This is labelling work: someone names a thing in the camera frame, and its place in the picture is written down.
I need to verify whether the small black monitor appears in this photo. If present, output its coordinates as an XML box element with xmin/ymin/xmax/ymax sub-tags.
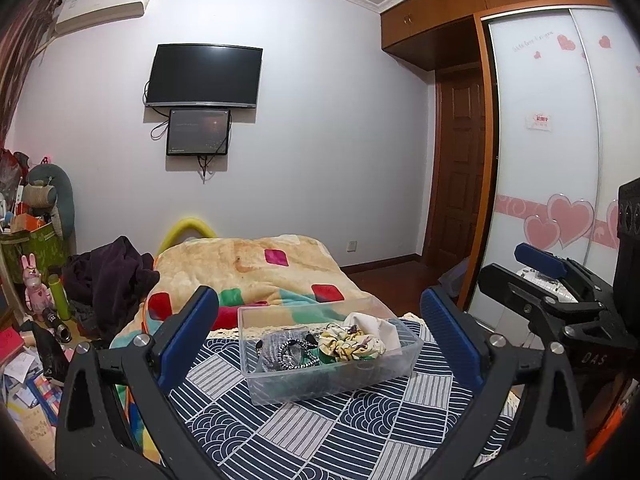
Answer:
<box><xmin>166</xmin><ymin>108</ymin><xmax>232</xmax><ymax>157</ymax></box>

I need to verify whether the grey plush toy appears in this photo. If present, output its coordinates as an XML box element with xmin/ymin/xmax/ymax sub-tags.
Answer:
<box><xmin>24</xmin><ymin>163</ymin><xmax>76</xmax><ymax>239</ymax></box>

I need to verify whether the pink rabbit figure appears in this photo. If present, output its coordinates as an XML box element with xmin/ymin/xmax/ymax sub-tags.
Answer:
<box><xmin>19</xmin><ymin>253</ymin><xmax>54</xmax><ymax>317</ymax></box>

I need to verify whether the blue patterned tablecloth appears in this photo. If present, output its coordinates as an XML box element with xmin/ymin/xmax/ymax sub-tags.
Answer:
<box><xmin>164</xmin><ymin>317</ymin><xmax>522</xmax><ymax>480</ymax></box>

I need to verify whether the black cylindrical lens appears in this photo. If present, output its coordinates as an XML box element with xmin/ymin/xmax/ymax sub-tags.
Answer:
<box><xmin>42</xmin><ymin>309</ymin><xmax>77</xmax><ymax>344</ymax></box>

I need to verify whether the beige patchwork blanket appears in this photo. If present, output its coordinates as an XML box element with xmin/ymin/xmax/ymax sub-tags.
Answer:
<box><xmin>109</xmin><ymin>233</ymin><xmax>372</xmax><ymax>466</ymax></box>

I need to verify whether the floral scrunchie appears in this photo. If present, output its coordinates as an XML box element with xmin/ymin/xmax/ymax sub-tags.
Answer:
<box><xmin>317</xmin><ymin>323</ymin><xmax>389</xmax><ymax>363</ymax></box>

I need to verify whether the white sliding wardrobe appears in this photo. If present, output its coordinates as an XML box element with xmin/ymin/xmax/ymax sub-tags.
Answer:
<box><xmin>466</xmin><ymin>6</ymin><xmax>640</xmax><ymax>337</ymax></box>

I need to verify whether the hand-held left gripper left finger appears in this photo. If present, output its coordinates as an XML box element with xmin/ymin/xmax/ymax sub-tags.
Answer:
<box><xmin>53</xmin><ymin>285</ymin><xmax>227</xmax><ymax>480</ymax></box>

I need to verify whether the red book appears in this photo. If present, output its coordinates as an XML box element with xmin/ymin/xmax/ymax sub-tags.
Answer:
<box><xmin>0</xmin><ymin>329</ymin><xmax>27</xmax><ymax>369</ymax></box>

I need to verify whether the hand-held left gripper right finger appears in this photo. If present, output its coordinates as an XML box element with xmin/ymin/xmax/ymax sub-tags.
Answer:
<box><xmin>419</xmin><ymin>287</ymin><xmax>589</xmax><ymax>480</ymax></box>

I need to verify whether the grey blue bundle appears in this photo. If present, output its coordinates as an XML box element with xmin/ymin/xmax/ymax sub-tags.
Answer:
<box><xmin>439</xmin><ymin>256</ymin><xmax>472</xmax><ymax>302</ymax></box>

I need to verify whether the green storage box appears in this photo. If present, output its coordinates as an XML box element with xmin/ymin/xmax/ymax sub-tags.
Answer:
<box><xmin>0</xmin><ymin>222</ymin><xmax>69</xmax><ymax>292</ymax></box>

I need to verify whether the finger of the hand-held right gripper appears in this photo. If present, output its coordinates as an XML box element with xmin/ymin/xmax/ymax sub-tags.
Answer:
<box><xmin>477</xmin><ymin>262</ymin><xmax>607</xmax><ymax>334</ymax></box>
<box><xmin>515</xmin><ymin>242</ymin><xmax>614</xmax><ymax>302</ymax></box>

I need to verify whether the pile of papers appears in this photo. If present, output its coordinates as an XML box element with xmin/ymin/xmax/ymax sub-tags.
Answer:
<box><xmin>0</xmin><ymin>354</ymin><xmax>64</xmax><ymax>463</ymax></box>

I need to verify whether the white cloth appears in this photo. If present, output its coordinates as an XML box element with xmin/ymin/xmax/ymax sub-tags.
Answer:
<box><xmin>344</xmin><ymin>312</ymin><xmax>404</xmax><ymax>354</ymax></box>

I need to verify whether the green bottle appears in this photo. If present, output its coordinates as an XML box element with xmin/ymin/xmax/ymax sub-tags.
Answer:
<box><xmin>47</xmin><ymin>274</ymin><xmax>72</xmax><ymax>322</ymax></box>

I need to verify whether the clear plastic storage box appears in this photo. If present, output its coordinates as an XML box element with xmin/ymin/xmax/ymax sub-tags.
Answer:
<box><xmin>237</xmin><ymin>295</ymin><xmax>425</xmax><ymax>406</ymax></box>

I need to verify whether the wall-mounted black television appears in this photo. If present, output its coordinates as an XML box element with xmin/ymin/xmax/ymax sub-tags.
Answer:
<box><xmin>144</xmin><ymin>43</ymin><xmax>264</xmax><ymax>110</ymax></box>

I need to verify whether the white air conditioner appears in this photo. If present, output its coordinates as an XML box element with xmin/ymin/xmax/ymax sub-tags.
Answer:
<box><xmin>53</xmin><ymin>0</ymin><xmax>154</xmax><ymax>37</ymax></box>

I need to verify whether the striped red curtain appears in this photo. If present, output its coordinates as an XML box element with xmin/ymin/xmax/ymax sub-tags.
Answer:
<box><xmin>0</xmin><ymin>0</ymin><xmax>64</xmax><ymax>147</ymax></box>

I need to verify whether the wooden overhead cabinet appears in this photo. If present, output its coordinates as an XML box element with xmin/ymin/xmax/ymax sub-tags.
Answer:
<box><xmin>379</xmin><ymin>0</ymin><xmax>627</xmax><ymax>59</ymax></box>

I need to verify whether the brown wooden door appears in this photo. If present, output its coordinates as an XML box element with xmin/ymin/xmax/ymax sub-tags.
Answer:
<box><xmin>429</xmin><ymin>67</ymin><xmax>489</xmax><ymax>277</ymax></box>

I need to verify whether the dark purple cloth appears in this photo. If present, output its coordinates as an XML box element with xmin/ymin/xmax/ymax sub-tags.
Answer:
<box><xmin>62</xmin><ymin>235</ymin><xmax>161</xmax><ymax>345</ymax></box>

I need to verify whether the yellow hoop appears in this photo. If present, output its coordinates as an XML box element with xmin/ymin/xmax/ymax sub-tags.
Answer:
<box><xmin>158</xmin><ymin>217</ymin><xmax>217</xmax><ymax>257</ymax></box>

